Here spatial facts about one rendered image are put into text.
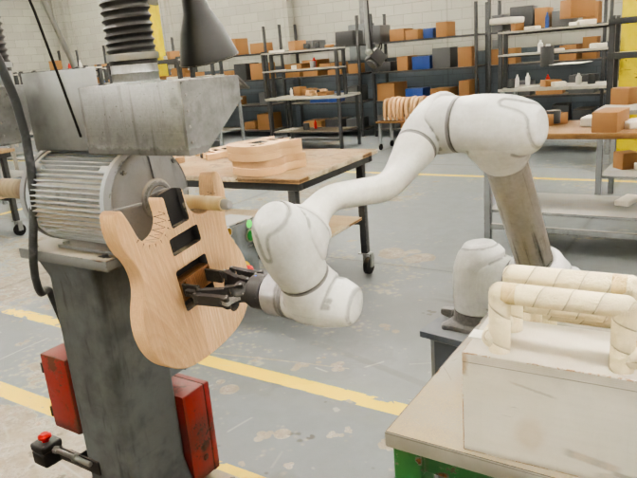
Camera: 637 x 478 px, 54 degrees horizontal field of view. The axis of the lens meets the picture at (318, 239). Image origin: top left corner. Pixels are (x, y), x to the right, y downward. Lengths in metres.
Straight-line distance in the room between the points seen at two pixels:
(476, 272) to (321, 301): 0.82
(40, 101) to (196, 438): 1.07
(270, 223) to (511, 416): 0.49
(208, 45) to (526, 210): 0.85
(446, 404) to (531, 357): 0.26
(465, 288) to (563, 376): 1.01
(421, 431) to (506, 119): 0.68
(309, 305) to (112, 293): 0.69
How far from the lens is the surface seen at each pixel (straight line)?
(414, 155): 1.45
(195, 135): 1.26
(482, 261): 1.92
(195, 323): 1.47
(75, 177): 1.63
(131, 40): 1.39
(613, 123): 4.71
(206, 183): 1.50
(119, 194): 1.52
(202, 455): 2.10
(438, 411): 1.18
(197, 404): 2.02
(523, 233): 1.69
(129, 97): 1.35
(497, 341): 0.99
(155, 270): 1.37
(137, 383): 1.85
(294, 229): 1.09
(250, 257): 1.85
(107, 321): 1.73
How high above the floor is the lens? 1.55
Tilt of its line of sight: 16 degrees down
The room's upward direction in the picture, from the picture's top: 5 degrees counter-clockwise
